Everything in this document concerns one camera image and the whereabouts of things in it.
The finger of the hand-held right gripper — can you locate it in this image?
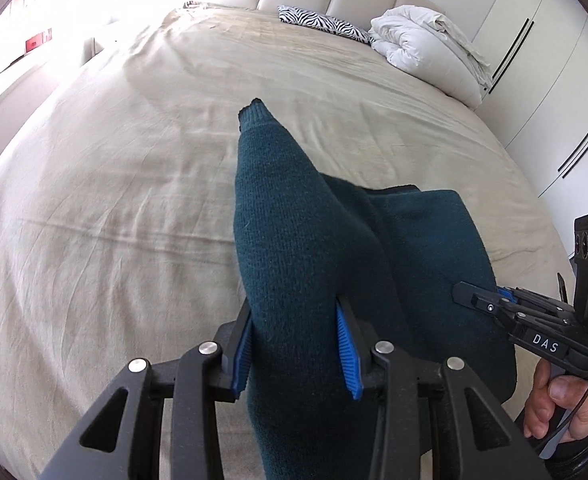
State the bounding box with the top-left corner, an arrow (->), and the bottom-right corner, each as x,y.
452,281 -> 530,330
496,285 -> 576,323

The person's right hand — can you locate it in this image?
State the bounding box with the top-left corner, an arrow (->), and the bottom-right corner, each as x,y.
523,360 -> 588,445

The dark green sweater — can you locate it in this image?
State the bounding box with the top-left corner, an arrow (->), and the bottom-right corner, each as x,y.
233,99 -> 518,480

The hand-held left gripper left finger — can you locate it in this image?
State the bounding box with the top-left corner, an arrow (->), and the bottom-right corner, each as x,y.
38,296 -> 255,480

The white wardrobe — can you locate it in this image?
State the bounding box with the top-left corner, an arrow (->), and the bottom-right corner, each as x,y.
474,0 -> 588,202

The white folded duvet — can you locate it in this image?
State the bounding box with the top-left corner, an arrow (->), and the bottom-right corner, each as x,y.
369,5 -> 493,109

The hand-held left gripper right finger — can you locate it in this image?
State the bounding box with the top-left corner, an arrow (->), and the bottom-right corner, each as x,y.
335,294 -> 552,480

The beige bed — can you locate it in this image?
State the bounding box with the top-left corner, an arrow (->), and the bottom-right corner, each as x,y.
0,2 -> 577,480

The red box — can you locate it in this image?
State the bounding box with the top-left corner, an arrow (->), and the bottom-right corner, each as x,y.
25,29 -> 53,55

